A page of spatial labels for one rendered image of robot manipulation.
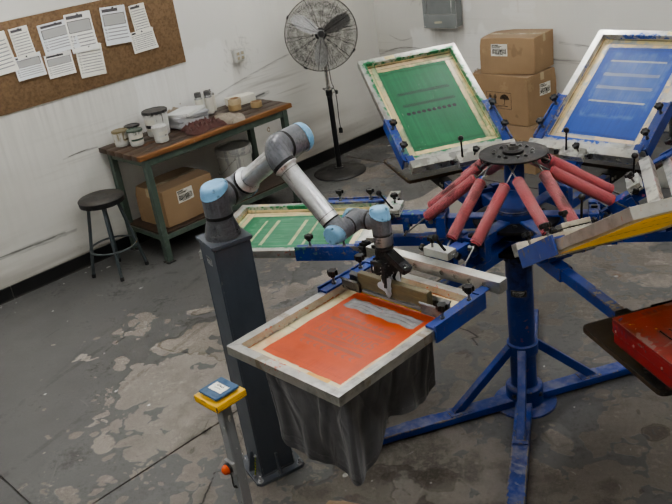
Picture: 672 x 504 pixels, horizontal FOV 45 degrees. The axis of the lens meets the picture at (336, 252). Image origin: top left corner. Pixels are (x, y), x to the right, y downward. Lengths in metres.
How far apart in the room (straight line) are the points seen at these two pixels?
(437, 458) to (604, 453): 0.74
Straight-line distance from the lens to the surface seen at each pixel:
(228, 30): 7.21
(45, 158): 6.39
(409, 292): 3.04
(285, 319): 3.10
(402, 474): 3.81
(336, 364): 2.82
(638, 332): 2.63
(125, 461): 4.30
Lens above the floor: 2.45
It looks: 24 degrees down
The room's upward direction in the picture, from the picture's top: 9 degrees counter-clockwise
